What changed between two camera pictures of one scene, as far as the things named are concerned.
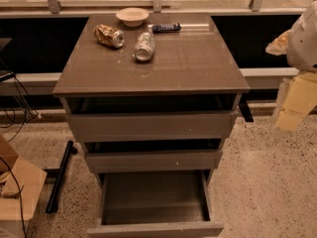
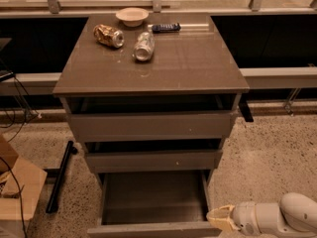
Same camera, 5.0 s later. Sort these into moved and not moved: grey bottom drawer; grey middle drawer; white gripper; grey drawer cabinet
Moved: white gripper
Not moved: grey drawer cabinet; grey middle drawer; grey bottom drawer
